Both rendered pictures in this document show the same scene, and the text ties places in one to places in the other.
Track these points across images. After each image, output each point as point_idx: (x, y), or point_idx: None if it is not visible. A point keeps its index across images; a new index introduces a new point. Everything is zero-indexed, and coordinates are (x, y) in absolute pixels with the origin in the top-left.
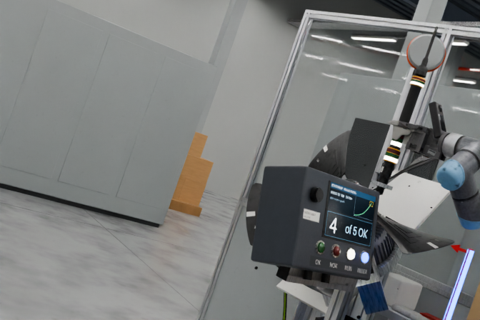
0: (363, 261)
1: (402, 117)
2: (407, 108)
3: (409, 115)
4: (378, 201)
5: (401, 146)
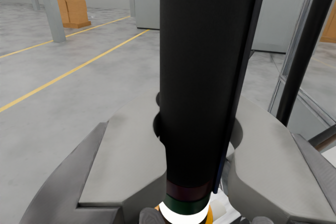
0: None
1: (159, 80)
2: (162, 11)
3: (186, 65)
4: None
5: (195, 221)
